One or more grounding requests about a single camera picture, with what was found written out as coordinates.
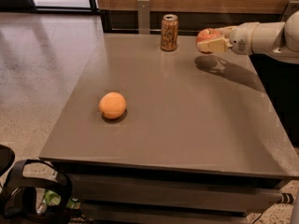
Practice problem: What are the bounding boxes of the black round seat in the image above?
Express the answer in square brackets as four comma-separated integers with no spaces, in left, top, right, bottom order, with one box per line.
[0,144,15,176]

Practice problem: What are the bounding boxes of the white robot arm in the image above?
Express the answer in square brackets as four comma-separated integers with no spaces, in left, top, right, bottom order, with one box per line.
[196,12,299,64]

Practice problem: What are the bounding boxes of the orange soda can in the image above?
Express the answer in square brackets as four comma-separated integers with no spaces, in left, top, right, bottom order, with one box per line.
[161,14,178,51]

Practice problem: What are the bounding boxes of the grey metal bracket post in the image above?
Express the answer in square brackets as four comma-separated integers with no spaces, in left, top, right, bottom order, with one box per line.
[137,0,150,35]

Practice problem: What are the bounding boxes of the angled metal bracket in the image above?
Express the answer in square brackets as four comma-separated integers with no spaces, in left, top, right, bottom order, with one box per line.
[280,0,299,21]

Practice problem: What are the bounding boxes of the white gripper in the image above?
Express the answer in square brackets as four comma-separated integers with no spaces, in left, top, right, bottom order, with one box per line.
[197,23,254,55]

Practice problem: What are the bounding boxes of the orange fruit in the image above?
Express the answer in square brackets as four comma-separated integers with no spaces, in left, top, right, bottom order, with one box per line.
[99,92,127,119]

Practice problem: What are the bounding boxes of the black bag with straps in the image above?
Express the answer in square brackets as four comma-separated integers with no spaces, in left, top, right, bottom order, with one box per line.
[0,160,72,224]

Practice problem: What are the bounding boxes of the green packet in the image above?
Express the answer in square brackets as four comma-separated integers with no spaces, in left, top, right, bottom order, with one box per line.
[42,189,81,210]

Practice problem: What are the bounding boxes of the red apple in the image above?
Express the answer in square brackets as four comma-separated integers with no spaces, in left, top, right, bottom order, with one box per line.
[196,28,220,46]

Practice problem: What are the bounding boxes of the black striped handle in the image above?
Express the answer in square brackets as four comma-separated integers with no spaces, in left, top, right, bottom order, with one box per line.
[280,193,294,204]

